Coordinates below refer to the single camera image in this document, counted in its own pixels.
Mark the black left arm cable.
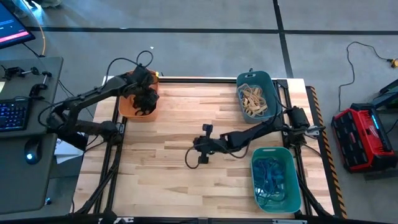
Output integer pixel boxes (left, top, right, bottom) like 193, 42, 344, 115
37, 50, 155, 125

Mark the silver metal bracket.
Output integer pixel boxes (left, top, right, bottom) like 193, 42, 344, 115
272, 219, 308, 224

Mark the slate blue plastic basket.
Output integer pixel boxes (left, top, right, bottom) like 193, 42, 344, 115
236, 70, 283, 124

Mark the black computer mouse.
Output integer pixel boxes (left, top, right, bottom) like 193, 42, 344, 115
24, 138, 42, 166

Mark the black metal clamp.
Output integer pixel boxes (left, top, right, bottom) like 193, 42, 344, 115
29, 83, 48, 98
1, 66, 53, 81

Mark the red black power station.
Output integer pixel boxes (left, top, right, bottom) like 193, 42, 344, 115
330, 103, 398, 174

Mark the computer monitor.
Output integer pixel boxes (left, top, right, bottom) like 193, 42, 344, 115
0, 2, 36, 50

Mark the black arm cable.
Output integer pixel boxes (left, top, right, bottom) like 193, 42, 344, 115
184, 93, 282, 170
37, 50, 155, 125

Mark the teal green plastic basket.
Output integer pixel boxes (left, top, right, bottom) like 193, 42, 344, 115
250, 146, 302, 215

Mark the grey desk top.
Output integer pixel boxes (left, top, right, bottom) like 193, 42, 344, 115
0, 57, 64, 138
0, 133, 58, 215

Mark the black floor cable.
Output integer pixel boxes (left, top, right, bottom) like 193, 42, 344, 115
338, 40, 393, 113

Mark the black camera rig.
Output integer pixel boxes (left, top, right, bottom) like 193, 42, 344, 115
98, 210, 127, 224

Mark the green black device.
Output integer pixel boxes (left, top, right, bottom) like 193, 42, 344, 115
378, 78, 398, 109

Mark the backlit black keyboard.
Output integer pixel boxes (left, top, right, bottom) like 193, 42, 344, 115
0, 98, 31, 133

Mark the wide blue rubber band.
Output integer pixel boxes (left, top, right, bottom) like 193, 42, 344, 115
252, 157, 285, 184

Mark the orange cable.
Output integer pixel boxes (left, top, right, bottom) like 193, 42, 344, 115
21, 2, 47, 57

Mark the white paper sheet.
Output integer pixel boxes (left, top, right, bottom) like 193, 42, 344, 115
53, 138, 85, 165

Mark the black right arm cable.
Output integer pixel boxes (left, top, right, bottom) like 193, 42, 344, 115
184, 93, 282, 170

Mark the orange plastic basket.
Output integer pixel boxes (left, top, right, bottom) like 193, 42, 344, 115
118, 70, 160, 123

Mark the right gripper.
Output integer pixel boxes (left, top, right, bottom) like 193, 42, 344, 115
193, 123, 225, 166

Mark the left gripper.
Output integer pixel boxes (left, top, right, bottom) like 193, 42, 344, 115
128, 65, 160, 110

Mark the black resistance band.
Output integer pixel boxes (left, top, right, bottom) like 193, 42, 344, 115
253, 180, 285, 203

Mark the yellow black hazard tape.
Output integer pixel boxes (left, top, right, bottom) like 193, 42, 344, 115
306, 85, 348, 219

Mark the cream rubber band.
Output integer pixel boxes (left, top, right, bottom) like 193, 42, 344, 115
241, 98, 266, 118
247, 86, 268, 110
238, 83, 259, 105

